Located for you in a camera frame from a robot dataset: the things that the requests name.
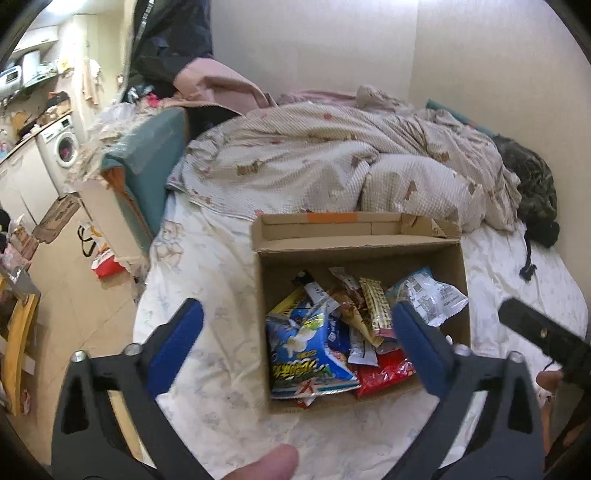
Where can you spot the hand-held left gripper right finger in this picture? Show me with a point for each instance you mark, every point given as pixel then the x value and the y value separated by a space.
pixel 420 348

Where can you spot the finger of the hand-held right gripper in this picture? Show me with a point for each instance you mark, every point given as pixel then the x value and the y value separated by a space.
pixel 545 339

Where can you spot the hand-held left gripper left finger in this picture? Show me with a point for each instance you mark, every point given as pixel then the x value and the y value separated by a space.
pixel 175 344

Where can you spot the red candy packet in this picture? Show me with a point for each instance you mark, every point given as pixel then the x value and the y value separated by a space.
pixel 383 376

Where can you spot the white and light blue packet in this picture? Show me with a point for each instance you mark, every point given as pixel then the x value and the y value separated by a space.
pixel 429 295

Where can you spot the golden patterned snack packet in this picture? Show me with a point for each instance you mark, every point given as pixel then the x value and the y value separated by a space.
pixel 376 304

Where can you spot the orange brown snack packet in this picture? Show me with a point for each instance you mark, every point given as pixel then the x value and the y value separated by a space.
pixel 351 309

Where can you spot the small blue snack packet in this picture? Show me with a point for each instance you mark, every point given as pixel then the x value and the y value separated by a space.
pixel 339 337

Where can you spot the brown cardboard box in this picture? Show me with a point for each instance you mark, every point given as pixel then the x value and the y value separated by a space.
pixel 360 265

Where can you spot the large blue popcorn packet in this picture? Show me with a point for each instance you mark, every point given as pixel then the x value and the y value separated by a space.
pixel 300 355

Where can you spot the dark brown snack bar packet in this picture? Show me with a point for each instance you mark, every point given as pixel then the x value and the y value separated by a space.
pixel 314 288

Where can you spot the person's right hand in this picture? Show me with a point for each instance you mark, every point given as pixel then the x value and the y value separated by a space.
pixel 549 381

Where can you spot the person's left hand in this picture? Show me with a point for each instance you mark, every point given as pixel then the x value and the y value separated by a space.
pixel 265 464

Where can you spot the white floral bed sheet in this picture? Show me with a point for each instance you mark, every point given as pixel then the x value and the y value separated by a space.
pixel 221 277

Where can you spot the red and white box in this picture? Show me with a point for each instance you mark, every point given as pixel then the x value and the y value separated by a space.
pixel 108 267

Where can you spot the yellow wooden chair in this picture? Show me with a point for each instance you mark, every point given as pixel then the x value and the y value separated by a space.
pixel 21 323

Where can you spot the camouflage cloth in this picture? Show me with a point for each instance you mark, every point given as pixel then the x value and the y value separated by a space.
pixel 531 180

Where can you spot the brown floor mat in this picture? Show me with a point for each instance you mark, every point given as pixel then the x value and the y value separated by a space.
pixel 57 217

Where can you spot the teal padded headboard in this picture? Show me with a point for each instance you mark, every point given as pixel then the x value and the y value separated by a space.
pixel 147 157

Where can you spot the white kitchen cabinet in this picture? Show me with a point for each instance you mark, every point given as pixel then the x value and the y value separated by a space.
pixel 27 184

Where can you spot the beige checked quilt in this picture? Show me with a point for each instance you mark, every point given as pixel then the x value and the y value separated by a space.
pixel 323 152

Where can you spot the crumpled clear plastic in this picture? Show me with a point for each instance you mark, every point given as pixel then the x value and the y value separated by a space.
pixel 106 134

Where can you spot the white washing machine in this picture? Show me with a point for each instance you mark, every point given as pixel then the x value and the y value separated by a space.
pixel 62 147

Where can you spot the pink cloth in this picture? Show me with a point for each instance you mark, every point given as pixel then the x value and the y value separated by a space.
pixel 221 87

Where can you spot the hanging beige towel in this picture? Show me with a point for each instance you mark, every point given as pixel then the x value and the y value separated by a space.
pixel 90 83

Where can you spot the black plastic bag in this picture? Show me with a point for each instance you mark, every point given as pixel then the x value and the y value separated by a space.
pixel 171 41

